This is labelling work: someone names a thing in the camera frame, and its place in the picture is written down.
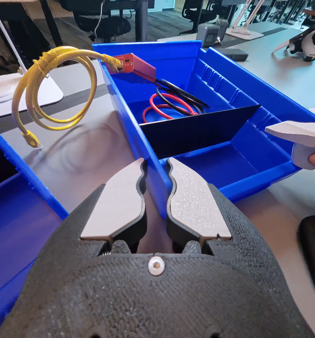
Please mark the black office chair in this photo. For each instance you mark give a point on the black office chair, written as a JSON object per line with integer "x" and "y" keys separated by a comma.
{"x": 102, "y": 25}
{"x": 199, "y": 12}

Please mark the white stand base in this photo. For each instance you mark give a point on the white stand base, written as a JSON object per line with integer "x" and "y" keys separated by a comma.
{"x": 41, "y": 89}

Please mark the blue plastic bin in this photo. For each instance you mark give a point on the blue plastic bin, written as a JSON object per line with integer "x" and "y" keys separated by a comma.
{"x": 14, "y": 224}
{"x": 226, "y": 169}

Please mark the red ethernet splitter box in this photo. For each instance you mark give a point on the red ethernet splitter box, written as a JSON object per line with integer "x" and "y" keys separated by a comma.
{"x": 139, "y": 67}

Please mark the black bin divider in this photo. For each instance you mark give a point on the black bin divider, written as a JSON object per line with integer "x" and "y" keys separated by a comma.
{"x": 194, "y": 132}

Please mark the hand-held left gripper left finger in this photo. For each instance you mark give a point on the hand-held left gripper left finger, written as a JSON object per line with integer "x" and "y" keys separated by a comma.
{"x": 115, "y": 208}

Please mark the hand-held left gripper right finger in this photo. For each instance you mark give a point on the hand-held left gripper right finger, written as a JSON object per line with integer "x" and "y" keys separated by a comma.
{"x": 197, "y": 208}

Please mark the light wooden tablet stand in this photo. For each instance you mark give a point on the light wooden tablet stand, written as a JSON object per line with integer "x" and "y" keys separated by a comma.
{"x": 244, "y": 33}

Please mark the black white headset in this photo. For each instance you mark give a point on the black white headset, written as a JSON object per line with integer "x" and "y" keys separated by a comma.
{"x": 309, "y": 45}

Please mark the wooden top desk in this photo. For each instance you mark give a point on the wooden top desk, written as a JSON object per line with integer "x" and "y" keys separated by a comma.
{"x": 51, "y": 23}

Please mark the grey light stand pole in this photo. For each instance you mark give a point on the grey light stand pole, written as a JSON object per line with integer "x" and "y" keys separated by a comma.
{"x": 141, "y": 21}

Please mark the grey power adapter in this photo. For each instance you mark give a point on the grey power adapter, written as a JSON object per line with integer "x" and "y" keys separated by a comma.
{"x": 209, "y": 33}

